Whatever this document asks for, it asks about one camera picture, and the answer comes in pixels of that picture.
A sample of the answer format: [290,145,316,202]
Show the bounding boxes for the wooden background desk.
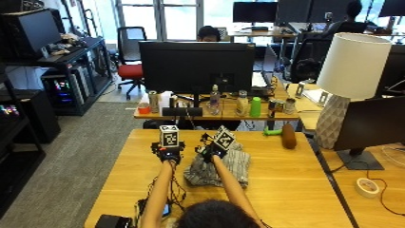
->
[134,83,302,122]

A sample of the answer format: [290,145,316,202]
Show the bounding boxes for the grey striped cloth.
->
[183,142,252,188]

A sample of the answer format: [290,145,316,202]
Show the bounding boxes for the black cabinet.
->
[0,88,63,144]

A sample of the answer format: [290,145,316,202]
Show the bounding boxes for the black box device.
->
[94,214,135,228]

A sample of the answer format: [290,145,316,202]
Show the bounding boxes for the person's right hand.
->
[195,142,230,163]

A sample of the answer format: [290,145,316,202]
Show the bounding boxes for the black speaker bar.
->
[162,106,204,117]

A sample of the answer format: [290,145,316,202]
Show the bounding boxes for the white table lamp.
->
[315,31,394,150]

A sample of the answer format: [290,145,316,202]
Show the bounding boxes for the left white marker cube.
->
[159,124,182,148]

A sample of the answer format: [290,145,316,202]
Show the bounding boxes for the green handled tool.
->
[263,126,284,137]

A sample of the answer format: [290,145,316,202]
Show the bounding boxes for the clear water bottle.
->
[208,84,223,116]

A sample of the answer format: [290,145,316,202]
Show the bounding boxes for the black monitor with stand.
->
[334,95,405,171]

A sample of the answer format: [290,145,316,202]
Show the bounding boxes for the black shelving desk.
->
[5,36,115,117]

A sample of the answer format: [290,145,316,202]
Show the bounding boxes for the right white marker cube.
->
[212,124,238,151]

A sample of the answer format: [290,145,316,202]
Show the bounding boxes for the large black monitor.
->
[139,41,258,95]

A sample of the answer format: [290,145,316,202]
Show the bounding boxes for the black computer tower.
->
[41,68,91,110]

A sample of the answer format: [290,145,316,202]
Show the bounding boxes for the black glove cables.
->
[146,160,188,213]

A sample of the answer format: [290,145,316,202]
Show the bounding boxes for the white tape roll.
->
[354,177,382,200]

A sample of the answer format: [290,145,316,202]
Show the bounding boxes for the black office chair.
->
[290,37,335,85]

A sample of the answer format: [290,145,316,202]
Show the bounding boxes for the the person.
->
[176,199,264,228]

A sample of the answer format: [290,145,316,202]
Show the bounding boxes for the black background monitor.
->
[232,1,279,24]

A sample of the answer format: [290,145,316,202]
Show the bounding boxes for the person's left hand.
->
[151,141,188,164]

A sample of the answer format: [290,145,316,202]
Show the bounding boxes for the black smartphone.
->
[138,199,174,219]

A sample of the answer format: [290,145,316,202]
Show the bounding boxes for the glass jar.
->
[284,97,298,116]

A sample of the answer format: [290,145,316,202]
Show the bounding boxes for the red seat office chair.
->
[115,26,150,101]

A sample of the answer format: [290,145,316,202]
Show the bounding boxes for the green plastic cup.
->
[248,96,264,119]

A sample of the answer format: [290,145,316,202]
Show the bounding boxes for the white marker cube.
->
[212,124,238,151]
[159,124,182,148]

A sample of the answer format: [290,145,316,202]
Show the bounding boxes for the orange small cup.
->
[138,102,152,115]

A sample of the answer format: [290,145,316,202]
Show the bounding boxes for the beige bottle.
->
[236,89,251,118]

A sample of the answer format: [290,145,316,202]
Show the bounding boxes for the red thin cable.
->
[366,170,405,218]

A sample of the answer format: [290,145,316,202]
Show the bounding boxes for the dark metal can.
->
[267,99,280,119]

